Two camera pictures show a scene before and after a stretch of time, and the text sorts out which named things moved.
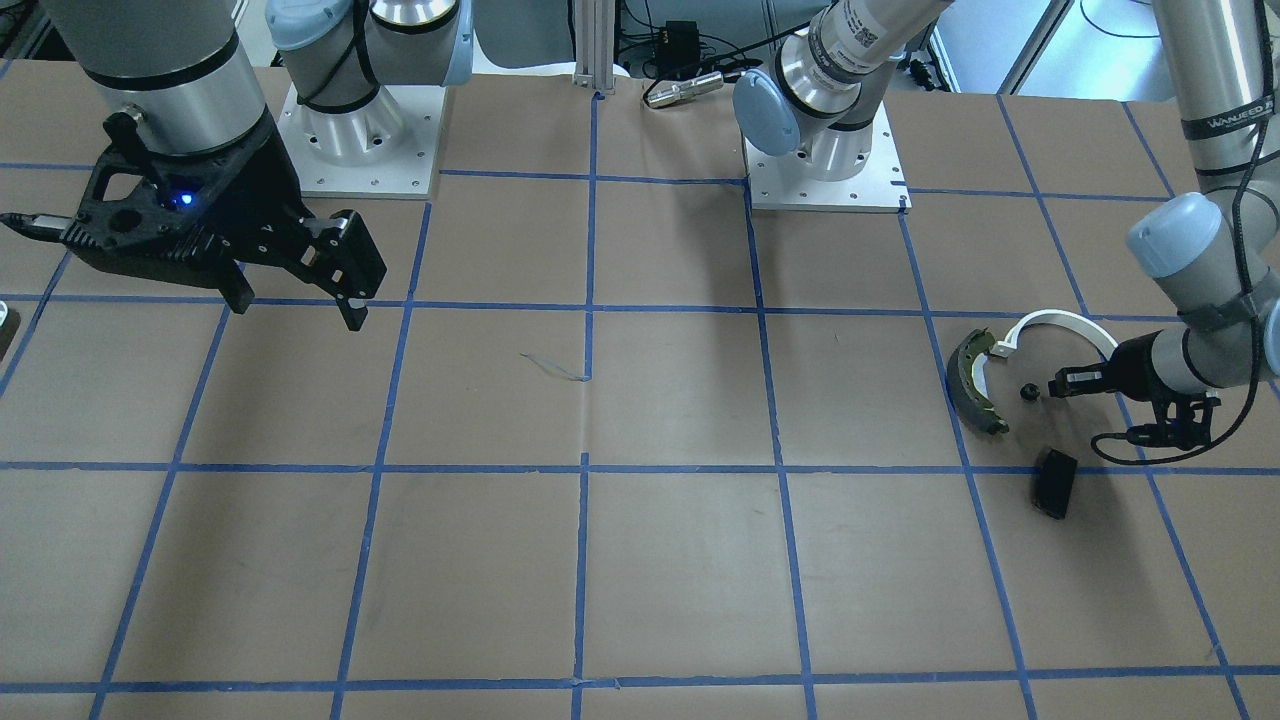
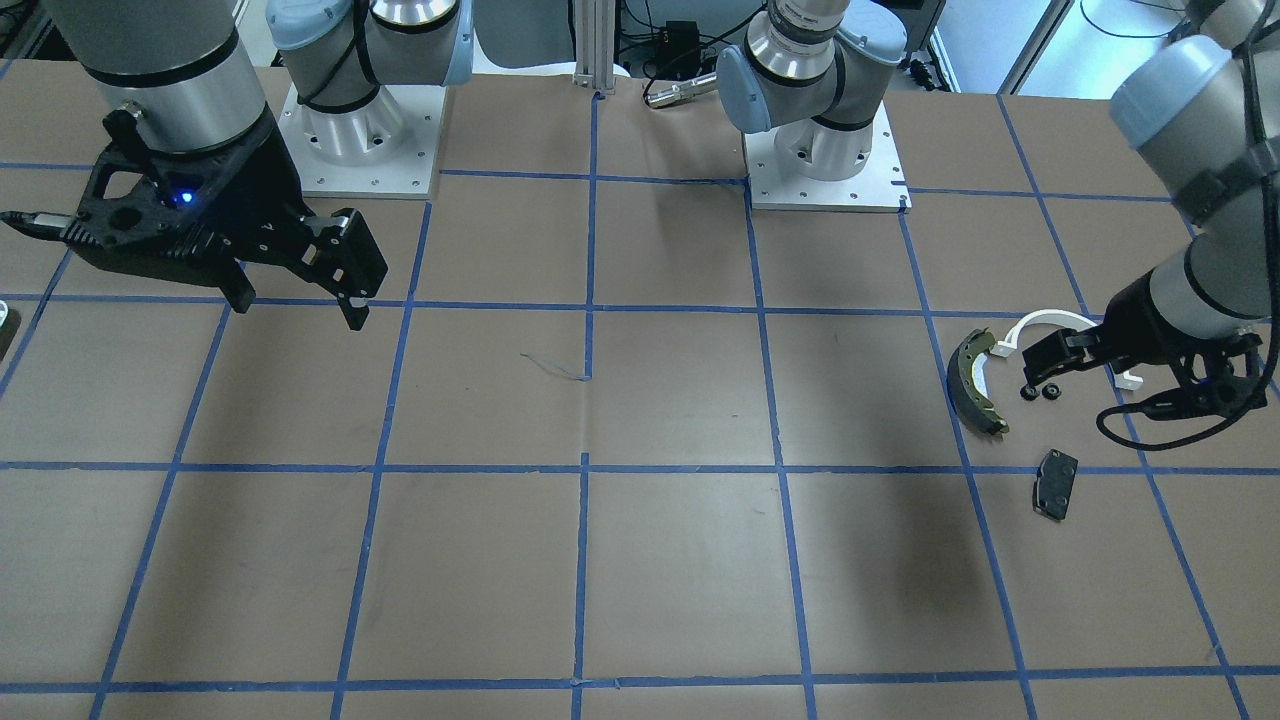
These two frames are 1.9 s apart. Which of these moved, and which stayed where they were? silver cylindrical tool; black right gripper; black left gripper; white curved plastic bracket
Moved: black left gripper
Stayed: white curved plastic bracket; silver cylindrical tool; black right gripper
